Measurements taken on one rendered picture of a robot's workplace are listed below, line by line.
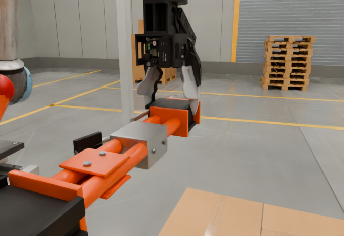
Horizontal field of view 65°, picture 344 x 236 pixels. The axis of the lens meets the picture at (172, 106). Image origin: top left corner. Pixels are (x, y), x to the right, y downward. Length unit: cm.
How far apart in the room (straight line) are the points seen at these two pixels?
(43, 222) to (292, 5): 959
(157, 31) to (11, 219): 31
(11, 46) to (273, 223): 121
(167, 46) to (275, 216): 112
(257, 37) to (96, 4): 604
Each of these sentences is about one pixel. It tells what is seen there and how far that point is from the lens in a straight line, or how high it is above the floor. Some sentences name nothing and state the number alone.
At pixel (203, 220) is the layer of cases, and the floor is 54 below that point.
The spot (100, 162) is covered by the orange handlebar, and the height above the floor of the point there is 122.
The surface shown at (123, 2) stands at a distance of 354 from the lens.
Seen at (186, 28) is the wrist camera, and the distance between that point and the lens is 51.
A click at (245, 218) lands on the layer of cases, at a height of 54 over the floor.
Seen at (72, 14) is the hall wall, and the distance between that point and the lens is 1183.
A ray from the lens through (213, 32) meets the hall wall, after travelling 977.
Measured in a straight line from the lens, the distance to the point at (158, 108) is 49.
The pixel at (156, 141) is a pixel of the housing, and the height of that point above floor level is 121.
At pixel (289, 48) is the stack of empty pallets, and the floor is 101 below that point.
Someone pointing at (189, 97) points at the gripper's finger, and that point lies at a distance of 46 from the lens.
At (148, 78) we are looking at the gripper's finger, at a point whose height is 127.
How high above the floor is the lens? 135
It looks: 15 degrees down
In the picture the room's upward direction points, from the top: straight up
